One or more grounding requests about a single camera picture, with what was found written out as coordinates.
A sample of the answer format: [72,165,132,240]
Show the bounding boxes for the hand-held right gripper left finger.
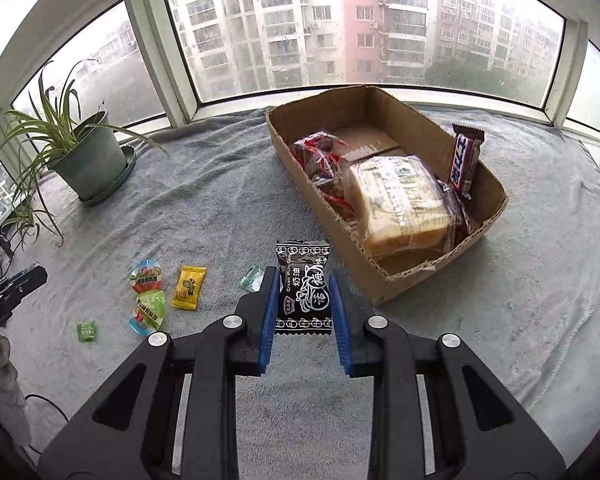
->
[37,266,283,480]

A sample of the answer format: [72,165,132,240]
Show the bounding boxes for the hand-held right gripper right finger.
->
[328,272,566,480]

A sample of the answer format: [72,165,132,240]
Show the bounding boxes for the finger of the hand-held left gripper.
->
[0,265,48,313]
[0,269,31,297]

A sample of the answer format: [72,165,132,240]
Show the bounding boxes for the black candy packet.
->
[274,240,333,336]

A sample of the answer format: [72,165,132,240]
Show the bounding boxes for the brown cardboard box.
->
[266,85,509,306]

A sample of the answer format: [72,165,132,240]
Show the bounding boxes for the red candy wrapper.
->
[325,187,361,221]

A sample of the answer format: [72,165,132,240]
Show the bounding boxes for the bread loaf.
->
[347,155,463,261]

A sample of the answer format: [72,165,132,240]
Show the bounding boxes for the clear bag of red dates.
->
[310,152,352,191]

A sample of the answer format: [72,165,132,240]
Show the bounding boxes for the dark brown snack packet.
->
[437,180,473,241]

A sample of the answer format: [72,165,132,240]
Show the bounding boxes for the clear bag of dark candies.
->
[289,131,348,171]

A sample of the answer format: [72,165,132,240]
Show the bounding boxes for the brown chocolate bar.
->
[446,123,486,198]

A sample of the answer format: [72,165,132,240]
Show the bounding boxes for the person's left hand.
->
[0,332,32,447]

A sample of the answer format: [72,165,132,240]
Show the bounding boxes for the clear teal candy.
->
[240,265,264,292]

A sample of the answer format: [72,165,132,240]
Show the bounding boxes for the yellow candy packet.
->
[171,266,207,311]

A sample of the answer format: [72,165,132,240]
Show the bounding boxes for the colourful candy packet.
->
[128,258,163,295]

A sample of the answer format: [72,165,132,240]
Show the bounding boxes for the green-lid jelly cup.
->
[128,290,167,335]

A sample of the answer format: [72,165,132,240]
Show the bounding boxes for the grey-green plant pot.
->
[46,110,127,202]

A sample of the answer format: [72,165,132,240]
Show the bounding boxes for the green spider plant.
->
[0,60,168,248]

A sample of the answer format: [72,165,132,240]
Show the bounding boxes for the grey-green pot saucer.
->
[80,145,137,206]

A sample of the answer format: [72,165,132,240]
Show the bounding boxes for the apartment buildings outside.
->
[165,0,566,106]

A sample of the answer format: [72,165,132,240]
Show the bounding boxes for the black cable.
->
[24,394,76,423]

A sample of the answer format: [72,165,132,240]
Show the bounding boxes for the white window frame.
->
[0,0,600,151]

